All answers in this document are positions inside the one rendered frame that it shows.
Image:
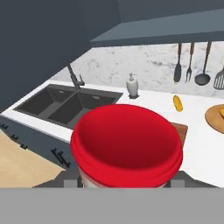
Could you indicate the large dark blue wall cupboard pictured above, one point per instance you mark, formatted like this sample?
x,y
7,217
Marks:
x,y
38,43

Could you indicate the yellow oblong pastry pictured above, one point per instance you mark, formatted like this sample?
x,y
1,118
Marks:
x,y
178,103

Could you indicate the hanging dark spatula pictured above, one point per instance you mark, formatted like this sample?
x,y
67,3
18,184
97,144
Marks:
x,y
219,81

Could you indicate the dark grey tap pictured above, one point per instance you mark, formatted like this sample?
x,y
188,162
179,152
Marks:
x,y
74,77

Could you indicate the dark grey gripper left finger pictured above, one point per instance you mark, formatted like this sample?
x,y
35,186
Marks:
x,y
70,178

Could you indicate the hanging dark ladle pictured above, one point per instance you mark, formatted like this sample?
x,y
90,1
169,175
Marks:
x,y
202,78

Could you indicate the golden pastry on plate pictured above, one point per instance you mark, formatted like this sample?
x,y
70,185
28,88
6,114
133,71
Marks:
x,y
222,113

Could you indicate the dark blue base cupboards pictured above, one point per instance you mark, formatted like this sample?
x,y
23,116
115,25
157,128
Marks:
x,y
38,138

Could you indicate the white soap dispenser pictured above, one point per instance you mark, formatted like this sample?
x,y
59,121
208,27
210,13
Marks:
x,y
132,86

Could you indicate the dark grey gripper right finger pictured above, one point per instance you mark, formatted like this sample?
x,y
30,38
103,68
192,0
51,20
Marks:
x,y
186,180

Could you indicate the dark grey double sink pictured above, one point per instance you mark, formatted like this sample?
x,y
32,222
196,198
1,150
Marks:
x,y
58,102

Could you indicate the dark blue wall cupboard run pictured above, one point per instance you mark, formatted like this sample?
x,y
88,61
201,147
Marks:
x,y
163,27

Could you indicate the jam jar with red lid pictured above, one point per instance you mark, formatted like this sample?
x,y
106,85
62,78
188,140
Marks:
x,y
125,140

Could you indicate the hanging dark fork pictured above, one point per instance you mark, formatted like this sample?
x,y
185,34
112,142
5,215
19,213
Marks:
x,y
190,68

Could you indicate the brown wooden cutting board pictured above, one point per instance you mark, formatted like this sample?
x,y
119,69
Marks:
x,y
181,131

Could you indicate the round wooden plate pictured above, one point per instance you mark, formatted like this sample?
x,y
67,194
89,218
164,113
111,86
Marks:
x,y
214,121

